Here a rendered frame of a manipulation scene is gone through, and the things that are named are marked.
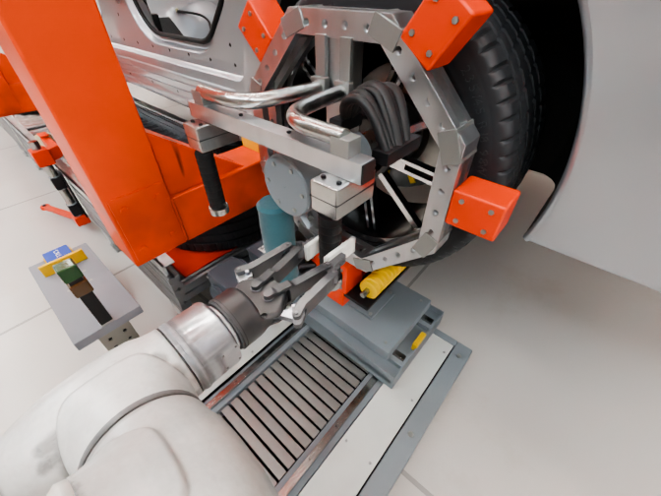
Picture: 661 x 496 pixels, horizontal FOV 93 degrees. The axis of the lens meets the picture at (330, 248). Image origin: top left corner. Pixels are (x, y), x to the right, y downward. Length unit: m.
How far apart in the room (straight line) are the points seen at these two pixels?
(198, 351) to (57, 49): 0.67
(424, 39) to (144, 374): 0.54
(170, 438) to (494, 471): 1.12
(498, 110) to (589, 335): 1.33
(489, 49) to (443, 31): 0.11
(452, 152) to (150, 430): 0.51
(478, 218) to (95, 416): 0.55
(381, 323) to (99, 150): 0.95
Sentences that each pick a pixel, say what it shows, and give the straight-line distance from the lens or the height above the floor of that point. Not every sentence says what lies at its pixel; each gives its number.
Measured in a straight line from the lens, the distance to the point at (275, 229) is 0.79.
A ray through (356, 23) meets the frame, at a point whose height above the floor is 1.10.
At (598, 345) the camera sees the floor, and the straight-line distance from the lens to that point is 1.76.
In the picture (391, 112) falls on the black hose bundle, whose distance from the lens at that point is 0.48.
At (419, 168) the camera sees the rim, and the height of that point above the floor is 0.85.
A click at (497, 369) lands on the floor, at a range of 1.47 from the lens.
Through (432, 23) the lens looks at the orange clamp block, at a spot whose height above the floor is 1.11.
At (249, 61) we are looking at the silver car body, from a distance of 1.11.
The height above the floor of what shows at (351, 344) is 0.15.
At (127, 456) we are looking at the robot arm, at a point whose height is 0.93.
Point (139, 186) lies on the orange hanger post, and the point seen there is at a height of 0.75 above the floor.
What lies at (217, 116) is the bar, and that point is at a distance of 0.64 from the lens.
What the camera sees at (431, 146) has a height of 0.84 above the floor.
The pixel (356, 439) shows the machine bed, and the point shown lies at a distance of 1.14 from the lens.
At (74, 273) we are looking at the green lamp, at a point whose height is 0.64.
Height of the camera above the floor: 1.16
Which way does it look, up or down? 41 degrees down
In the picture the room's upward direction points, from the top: straight up
